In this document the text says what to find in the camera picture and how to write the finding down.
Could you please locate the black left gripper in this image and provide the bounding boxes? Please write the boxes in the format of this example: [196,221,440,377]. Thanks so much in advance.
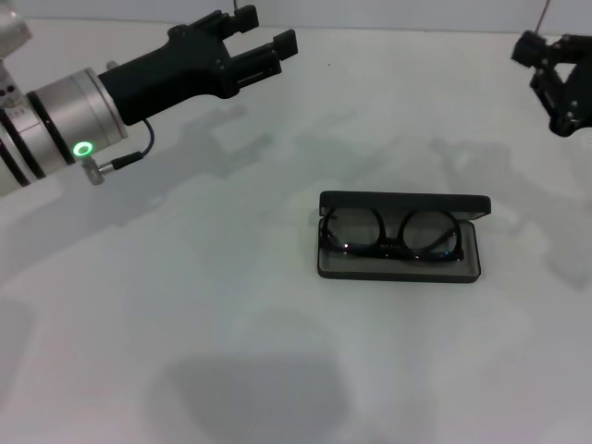
[97,4,299,128]

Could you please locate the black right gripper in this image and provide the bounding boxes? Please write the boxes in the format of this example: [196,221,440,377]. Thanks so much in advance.
[510,30,592,139]

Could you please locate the black glasses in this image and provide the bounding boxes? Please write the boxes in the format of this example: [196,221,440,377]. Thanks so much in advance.
[321,206,466,265]

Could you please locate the black glasses case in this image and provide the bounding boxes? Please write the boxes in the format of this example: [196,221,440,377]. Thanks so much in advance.
[316,189,493,284]

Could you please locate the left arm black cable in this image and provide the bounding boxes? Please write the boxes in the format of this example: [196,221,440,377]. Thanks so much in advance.
[81,117,156,187]

